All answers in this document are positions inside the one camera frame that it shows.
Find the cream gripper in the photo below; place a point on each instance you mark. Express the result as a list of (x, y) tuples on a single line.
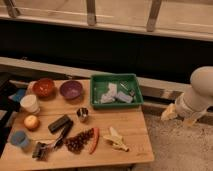
[(169, 113)]

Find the light blue sponge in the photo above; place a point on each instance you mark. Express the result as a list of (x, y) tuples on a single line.
[(123, 97)]

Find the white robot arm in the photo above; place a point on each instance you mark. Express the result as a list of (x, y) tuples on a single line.
[(195, 100)]

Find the small metal clip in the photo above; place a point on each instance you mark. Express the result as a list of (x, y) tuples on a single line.
[(130, 91)]

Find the peeled banana toy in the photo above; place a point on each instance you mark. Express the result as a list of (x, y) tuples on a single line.
[(116, 139)]

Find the white cloth piece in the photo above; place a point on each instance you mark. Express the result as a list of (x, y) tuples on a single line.
[(110, 95)]

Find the red chili pepper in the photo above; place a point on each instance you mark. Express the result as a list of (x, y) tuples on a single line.
[(95, 140)]

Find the green plastic tray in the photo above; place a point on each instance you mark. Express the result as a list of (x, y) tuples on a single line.
[(99, 86)]

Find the small metal cup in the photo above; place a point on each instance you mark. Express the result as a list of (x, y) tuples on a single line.
[(83, 114)]

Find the bunch of dark grapes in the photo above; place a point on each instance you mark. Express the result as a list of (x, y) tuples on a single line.
[(76, 144)]

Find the purple bowl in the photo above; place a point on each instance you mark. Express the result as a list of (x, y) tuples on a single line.
[(71, 89)]

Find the black rectangular block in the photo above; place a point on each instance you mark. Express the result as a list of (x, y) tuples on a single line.
[(57, 124)]

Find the red bowl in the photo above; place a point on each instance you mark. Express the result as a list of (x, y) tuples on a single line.
[(43, 87)]

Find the yellow apple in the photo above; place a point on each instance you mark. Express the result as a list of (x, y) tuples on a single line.
[(31, 122)]

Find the white paper cup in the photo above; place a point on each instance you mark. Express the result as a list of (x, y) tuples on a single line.
[(30, 104)]

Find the blue plastic cup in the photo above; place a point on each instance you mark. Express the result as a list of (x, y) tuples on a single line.
[(20, 139)]

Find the blue object at table edge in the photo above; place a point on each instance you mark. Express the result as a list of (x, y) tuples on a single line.
[(18, 95)]

